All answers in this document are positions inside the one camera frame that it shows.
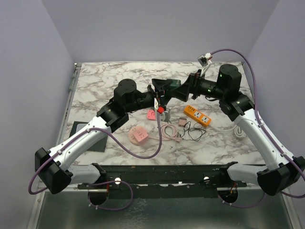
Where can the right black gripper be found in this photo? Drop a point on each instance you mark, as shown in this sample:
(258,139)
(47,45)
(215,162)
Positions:
(191,86)

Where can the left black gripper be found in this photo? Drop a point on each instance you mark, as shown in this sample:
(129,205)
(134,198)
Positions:
(160,86)

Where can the green cube socket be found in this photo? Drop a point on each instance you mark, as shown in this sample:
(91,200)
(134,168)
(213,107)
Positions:
(174,84)

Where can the orange power strip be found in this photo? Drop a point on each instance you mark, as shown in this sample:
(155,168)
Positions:
(197,116)

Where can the pink round power hub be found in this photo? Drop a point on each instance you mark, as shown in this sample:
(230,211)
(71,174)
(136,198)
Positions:
(130,135)

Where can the pink cube socket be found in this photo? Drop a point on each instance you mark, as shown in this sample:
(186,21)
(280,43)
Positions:
(140,136)

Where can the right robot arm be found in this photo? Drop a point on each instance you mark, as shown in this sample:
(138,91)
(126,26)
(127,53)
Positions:
(282,168)

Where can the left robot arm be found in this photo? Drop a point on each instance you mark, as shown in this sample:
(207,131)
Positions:
(53,166)

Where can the dusty pink small charger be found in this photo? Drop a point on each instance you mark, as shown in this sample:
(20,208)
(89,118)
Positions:
(182,121)

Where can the coral pink square charger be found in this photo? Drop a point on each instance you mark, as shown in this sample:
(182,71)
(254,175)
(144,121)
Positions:
(151,115)

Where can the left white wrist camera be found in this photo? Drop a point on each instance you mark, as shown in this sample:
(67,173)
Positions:
(165,115)

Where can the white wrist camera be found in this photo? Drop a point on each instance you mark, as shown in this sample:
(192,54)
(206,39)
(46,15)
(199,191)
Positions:
(165,115)
(205,62)

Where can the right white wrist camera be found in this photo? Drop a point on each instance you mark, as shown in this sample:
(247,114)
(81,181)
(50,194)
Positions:
(205,62)

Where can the black mounting base rail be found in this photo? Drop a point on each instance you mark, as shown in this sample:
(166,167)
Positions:
(186,181)

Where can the aluminium frame rail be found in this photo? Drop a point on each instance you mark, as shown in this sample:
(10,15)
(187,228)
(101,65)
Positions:
(73,209)

